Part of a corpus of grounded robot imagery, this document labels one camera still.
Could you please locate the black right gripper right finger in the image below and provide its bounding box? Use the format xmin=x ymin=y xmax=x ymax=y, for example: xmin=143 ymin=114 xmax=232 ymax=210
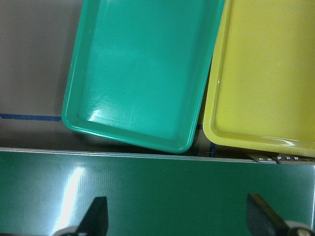
xmin=247 ymin=194 xmax=289 ymax=236

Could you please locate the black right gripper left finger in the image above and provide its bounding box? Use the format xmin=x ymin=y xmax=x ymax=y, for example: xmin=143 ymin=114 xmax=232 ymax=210
xmin=76 ymin=197 xmax=109 ymax=236

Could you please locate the green conveyor belt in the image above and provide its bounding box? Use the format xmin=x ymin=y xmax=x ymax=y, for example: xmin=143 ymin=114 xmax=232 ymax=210
xmin=0 ymin=148 xmax=315 ymax=236

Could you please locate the yellow plastic tray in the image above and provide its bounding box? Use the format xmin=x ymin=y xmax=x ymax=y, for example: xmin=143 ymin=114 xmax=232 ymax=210
xmin=203 ymin=0 xmax=315 ymax=157

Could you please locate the green plastic tray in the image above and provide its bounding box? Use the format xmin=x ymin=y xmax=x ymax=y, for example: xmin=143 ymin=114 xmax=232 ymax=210
xmin=62 ymin=0 xmax=224 ymax=153

